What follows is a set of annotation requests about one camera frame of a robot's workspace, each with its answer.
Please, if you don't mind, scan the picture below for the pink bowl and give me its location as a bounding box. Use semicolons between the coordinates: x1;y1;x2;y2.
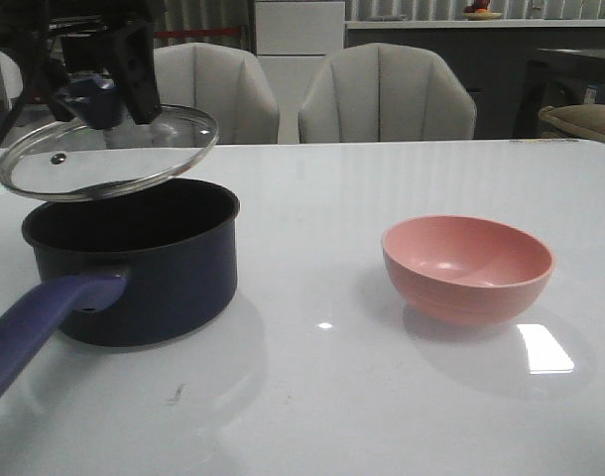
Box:
382;215;555;326

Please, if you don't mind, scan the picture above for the grey upholstered chair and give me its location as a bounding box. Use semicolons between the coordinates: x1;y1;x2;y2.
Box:
103;42;282;148
298;43;477;144

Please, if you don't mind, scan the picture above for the dark blue saucepan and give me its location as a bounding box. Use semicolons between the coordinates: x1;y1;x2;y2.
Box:
0;178;240;398

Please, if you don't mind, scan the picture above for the right grey upholstered chair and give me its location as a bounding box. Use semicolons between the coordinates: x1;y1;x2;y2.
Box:
298;43;477;144

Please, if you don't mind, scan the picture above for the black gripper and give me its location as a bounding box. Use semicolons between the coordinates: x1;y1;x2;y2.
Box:
0;1;161;125

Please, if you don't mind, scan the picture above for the red barrier belt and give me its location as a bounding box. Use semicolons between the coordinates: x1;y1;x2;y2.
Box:
154;26;245;40

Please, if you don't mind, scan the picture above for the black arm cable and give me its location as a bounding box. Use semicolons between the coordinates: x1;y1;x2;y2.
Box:
0;29;54;318

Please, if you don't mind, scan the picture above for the white drawer cabinet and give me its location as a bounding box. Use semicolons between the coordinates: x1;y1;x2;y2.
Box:
254;1;345;144

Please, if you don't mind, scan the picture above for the dark kitchen counter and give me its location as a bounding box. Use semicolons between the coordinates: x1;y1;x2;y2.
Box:
345;20;605;139

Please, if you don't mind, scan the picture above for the dark side table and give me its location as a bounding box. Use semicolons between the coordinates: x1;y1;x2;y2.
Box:
513;49;605;139

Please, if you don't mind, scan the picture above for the fruit plate on counter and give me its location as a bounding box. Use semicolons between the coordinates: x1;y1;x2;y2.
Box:
462;0;503;21

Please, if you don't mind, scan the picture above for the glass lid with blue knob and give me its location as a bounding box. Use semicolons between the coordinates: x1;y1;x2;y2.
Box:
0;74;218;202

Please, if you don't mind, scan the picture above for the tan cushion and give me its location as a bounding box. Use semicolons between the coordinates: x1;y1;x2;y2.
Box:
538;104;605;144

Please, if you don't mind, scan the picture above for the grey curtain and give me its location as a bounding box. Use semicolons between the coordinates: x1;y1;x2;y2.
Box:
154;0;256;53

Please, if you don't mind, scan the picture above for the left grey upholstered chair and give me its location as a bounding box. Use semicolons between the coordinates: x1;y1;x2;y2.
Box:
103;42;282;148

